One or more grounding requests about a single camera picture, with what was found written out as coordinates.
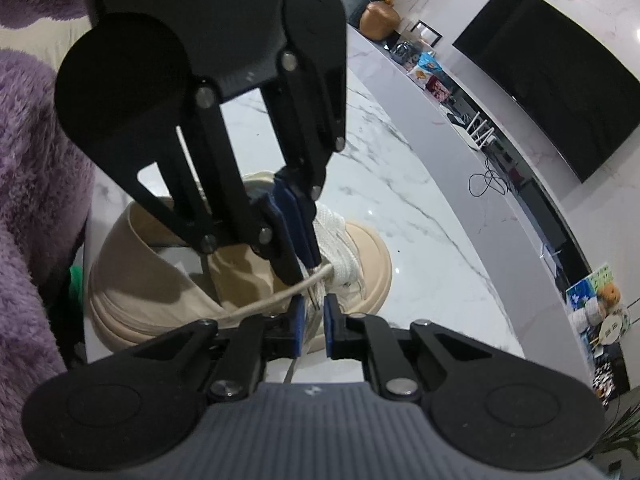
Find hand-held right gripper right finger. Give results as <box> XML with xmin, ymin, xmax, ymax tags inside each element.
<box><xmin>324</xmin><ymin>294</ymin><xmax>506</xmax><ymax>403</ymax></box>

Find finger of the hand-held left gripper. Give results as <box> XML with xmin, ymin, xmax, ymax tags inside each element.
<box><xmin>265</xmin><ymin>52</ymin><xmax>347</xmax><ymax>267</ymax></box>
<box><xmin>107</xmin><ymin>87</ymin><xmax>307</xmax><ymax>285</ymax></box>

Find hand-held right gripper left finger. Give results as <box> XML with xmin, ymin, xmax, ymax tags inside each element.
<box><xmin>120</xmin><ymin>295</ymin><xmax>306</xmax><ymax>403</ymax></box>

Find white shoelace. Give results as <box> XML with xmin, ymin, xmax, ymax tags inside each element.
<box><xmin>200</xmin><ymin>205</ymin><xmax>361</xmax><ymax>386</ymax></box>

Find beige canvas shoe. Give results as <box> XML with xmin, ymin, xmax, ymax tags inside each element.
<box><xmin>87</xmin><ymin>170</ymin><xmax>393</xmax><ymax>348</ymax></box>

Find golden round vase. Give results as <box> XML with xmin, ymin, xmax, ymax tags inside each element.
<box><xmin>360</xmin><ymin>1</ymin><xmax>402</xmax><ymax>41</ymax></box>

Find blue snack packet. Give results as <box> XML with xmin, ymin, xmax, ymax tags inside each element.
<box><xmin>407</xmin><ymin>52</ymin><xmax>443</xmax><ymax>81</ymax></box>

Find pink box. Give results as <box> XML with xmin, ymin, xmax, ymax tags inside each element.
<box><xmin>425</xmin><ymin>77</ymin><xmax>453</xmax><ymax>103</ymax></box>

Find marble television console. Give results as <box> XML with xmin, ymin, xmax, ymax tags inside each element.
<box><xmin>347</xmin><ymin>25</ymin><xmax>596</xmax><ymax>396</ymax></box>

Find purple fleece garment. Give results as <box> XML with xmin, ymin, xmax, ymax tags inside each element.
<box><xmin>0</xmin><ymin>0</ymin><xmax>96</xmax><ymax>471</ymax></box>

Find green plastic object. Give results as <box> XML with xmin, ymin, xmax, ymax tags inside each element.
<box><xmin>69</xmin><ymin>266</ymin><xmax>85</xmax><ymax>306</ymax></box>

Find white router with antennas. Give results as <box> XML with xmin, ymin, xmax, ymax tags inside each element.
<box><xmin>465</xmin><ymin>112</ymin><xmax>498</xmax><ymax>151</ymax></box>

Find white flat router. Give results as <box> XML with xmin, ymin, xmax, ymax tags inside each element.
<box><xmin>542</xmin><ymin>245</ymin><xmax>563</xmax><ymax>276</ymax></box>

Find black television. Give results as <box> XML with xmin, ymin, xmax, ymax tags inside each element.
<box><xmin>452</xmin><ymin>0</ymin><xmax>640</xmax><ymax>184</ymax></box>

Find white woven basket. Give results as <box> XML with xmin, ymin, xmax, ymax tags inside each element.
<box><xmin>572</xmin><ymin>300</ymin><xmax>606</xmax><ymax>333</ymax></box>

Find black white toy cars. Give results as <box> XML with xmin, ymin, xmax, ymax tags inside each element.
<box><xmin>592</xmin><ymin>360</ymin><xmax>628</xmax><ymax>398</ymax></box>

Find potted green plant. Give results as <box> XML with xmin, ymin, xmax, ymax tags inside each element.
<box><xmin>595</xmin><ymin>400</ymin><xmax>640</xmax><ymax>463</ymax></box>

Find black photo frame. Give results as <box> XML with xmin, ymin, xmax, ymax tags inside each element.
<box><xmin>410</xmin><ymin>19</ymin><xmax>443</xmax><ymax>47</ymax></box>

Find black cable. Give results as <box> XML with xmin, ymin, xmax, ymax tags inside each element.
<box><xmin>467</xmin><ymin>157</ymin><xmax>508</xmax><ymax>197</ymax></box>

